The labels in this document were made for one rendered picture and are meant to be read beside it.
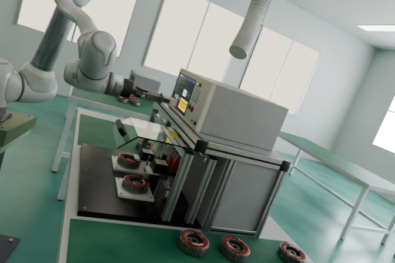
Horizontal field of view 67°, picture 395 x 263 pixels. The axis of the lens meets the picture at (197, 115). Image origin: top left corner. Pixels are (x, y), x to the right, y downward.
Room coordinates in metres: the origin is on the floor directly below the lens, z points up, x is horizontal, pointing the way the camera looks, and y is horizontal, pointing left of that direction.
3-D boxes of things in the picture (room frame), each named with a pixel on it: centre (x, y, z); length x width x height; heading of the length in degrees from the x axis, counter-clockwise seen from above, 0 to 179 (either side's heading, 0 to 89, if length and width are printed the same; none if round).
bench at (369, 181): (4.44, -2.08, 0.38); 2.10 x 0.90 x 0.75; 24
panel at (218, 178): (1.41, -0.04, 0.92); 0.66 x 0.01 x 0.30; 24
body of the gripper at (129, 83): (1.18, 0.28, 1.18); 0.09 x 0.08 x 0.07; 113
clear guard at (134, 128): (1.15, 0.12, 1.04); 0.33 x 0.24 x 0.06; 114
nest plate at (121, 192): (1.20, 0.15, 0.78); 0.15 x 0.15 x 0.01; 24
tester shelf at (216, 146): (1.44, -0.10, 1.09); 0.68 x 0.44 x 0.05; 24
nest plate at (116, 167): (1.42, 0.25, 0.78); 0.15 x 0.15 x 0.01; 24
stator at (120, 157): (1.42, 0.25, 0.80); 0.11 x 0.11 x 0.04
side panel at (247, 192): (1.17, -0.30, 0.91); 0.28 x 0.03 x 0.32; 114
